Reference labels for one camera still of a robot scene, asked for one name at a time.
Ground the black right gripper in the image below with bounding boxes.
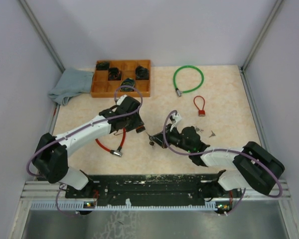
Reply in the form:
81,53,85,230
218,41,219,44
150,123,192,153

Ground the orange black padlock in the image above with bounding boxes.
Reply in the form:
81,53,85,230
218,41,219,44
136,125,146,133

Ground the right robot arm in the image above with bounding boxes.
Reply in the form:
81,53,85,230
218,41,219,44
149,124,285,198

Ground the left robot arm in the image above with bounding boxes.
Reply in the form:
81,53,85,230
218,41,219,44
29,95,145,198

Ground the silver key bunch middle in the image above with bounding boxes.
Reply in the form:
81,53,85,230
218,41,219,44
195,127,204,133

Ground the black yellow rolled item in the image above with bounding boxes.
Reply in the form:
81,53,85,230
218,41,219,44
120,78,136,92

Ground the black rolled item right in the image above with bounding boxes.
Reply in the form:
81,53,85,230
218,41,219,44
135,66,150,80

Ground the wooden compartment tray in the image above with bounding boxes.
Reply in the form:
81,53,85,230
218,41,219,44
90,60,151,98

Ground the black rolled item far left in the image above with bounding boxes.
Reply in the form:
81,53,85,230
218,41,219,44
96,61,110,71

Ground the grey blue cloth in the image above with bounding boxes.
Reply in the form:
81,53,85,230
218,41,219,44
48,68,94,106

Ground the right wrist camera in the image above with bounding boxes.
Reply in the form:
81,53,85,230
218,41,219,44
169,113,182,130

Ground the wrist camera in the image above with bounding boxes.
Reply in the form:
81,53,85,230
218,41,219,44
169,113,182,130
116,95,127,106

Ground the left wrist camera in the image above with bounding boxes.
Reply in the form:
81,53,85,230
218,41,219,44
116,95,127,106

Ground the red cable lock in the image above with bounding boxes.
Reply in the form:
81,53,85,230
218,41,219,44
95,128,127,157

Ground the red cable padlock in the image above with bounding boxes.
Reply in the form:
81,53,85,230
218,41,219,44
193,96,206,117

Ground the green cable lock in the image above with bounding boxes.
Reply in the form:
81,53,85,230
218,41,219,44
172,65,205,97

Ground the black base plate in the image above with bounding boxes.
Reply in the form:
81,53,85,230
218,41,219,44
65,173,241,207

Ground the grey slotted cable duct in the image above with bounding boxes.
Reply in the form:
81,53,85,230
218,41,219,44
29,199,242,212

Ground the aluminium frame post left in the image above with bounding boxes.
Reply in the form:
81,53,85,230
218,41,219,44
17,0,65,73

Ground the aluminium frame post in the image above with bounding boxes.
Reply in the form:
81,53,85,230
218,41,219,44
17,0,65,73
240,0,285,73

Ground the aluminium frame post right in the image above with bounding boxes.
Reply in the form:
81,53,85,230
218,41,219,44
240,0,285,73

